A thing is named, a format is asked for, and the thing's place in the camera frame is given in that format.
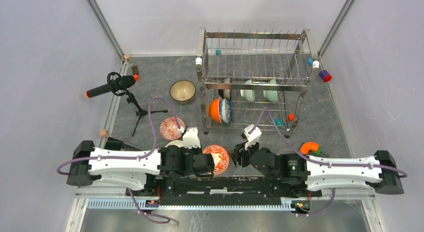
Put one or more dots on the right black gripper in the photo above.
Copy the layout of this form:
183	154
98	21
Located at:
240	151

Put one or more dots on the red floral bowl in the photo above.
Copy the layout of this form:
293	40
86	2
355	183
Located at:
220	157

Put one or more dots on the red white patterned bowl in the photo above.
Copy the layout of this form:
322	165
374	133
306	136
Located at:
169	129

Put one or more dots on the blue white patterned bowl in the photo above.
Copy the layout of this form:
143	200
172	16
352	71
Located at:
226	111

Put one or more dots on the orange bowl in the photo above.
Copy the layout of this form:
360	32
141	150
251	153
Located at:
214	110

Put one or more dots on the steel dish rack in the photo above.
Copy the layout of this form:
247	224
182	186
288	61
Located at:
251	59

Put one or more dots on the brown beige bowl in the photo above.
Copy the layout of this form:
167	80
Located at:
183	91

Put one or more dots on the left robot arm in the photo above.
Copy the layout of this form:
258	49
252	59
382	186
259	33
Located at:
135	169

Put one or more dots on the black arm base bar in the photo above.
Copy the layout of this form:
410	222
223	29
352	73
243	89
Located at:
223	191

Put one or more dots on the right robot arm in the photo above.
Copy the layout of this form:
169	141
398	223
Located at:
313	173

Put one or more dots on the teal block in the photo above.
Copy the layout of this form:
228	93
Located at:
279	122

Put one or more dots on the light green ribbed bowl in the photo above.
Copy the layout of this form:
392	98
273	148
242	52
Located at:
248	95

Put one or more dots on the small orange cube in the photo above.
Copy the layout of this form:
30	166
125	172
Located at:
291	117

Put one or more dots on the orange curved tube toy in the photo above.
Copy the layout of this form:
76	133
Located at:
310	148

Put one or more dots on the black patterned bowl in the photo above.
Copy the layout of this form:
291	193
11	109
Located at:
227	92

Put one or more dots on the light green bowl front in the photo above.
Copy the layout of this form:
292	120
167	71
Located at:
271	95

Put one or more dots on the purple red block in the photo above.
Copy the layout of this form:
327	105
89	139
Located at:
325	76

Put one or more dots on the black microphone on tripod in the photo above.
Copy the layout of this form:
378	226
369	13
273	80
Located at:
119	86

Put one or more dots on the blue block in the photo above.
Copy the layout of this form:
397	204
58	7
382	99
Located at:
310	61

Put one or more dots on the brown block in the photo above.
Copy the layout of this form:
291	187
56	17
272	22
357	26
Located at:
135	70

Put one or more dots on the wooden cube back corner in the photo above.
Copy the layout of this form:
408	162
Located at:
126	57

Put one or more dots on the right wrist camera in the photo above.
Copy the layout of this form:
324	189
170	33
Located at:
252	135

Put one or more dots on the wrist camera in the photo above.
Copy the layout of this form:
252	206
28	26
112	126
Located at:
252	135
190	139

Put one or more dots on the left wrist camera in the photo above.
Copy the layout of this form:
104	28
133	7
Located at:
190	139

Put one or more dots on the wooden cube left rail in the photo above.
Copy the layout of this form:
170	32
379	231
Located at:
104	133

